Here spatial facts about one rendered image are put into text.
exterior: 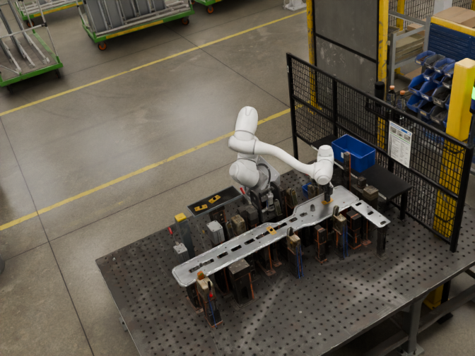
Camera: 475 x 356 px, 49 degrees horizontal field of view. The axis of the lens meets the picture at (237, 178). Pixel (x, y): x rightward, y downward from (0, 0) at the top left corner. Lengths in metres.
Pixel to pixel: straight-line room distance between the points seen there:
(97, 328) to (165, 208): 1.52
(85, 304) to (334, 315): 2.31
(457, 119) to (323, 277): 1.31
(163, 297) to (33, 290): 1.81
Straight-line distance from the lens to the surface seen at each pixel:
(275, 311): 3.41
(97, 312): 4.68
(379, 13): 5.19
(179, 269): 3.35
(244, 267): 3.23
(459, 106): 3.27
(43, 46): 9.81
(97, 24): 9.78
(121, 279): 3.85
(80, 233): 5.51
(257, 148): 3.41
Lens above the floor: 3.36
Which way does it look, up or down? 36 degrees down
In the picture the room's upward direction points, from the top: 9 degrees counter-clockwise
